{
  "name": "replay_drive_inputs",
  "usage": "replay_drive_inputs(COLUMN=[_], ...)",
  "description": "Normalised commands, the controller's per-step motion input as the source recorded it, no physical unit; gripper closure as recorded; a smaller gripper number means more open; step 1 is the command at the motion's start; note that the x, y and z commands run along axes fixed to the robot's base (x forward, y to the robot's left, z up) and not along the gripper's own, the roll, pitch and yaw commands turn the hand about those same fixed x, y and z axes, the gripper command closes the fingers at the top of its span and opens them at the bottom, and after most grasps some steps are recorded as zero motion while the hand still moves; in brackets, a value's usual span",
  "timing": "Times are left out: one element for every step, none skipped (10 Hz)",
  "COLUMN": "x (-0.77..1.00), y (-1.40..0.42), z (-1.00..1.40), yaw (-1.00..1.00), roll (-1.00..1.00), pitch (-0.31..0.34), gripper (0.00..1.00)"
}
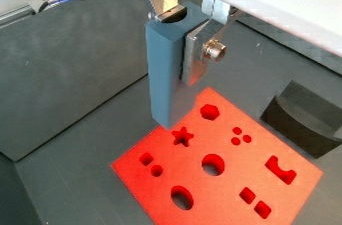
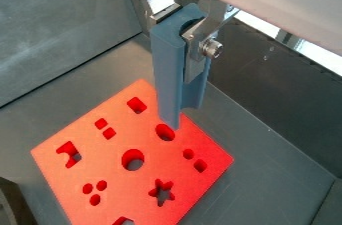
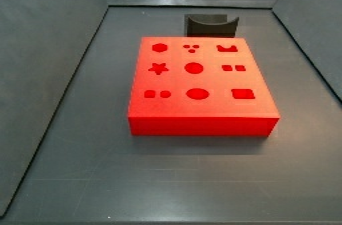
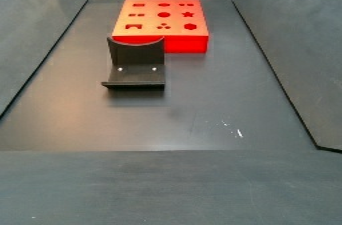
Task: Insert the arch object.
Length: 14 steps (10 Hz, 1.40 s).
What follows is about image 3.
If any red shape sorter box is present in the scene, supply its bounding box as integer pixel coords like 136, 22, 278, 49
127, 37, 280, 136

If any black curved holder stand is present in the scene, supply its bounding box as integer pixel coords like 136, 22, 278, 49
184, 14, 239, 38

